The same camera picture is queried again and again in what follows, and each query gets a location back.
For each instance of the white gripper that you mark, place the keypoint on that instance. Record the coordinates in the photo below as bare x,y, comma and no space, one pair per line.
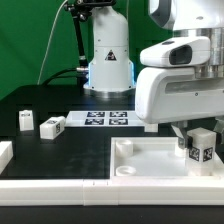
168,89

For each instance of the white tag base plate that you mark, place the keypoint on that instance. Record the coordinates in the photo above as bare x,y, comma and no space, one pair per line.
102,119

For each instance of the white left fence piece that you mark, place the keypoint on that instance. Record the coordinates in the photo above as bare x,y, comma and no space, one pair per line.
6,154

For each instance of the white front fence wall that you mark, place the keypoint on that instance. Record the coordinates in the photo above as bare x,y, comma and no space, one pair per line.
202,191

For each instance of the white square table top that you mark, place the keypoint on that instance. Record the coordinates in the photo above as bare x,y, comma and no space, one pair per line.
156,157

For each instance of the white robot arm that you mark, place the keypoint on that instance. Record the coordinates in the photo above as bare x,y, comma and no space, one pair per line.
111,71

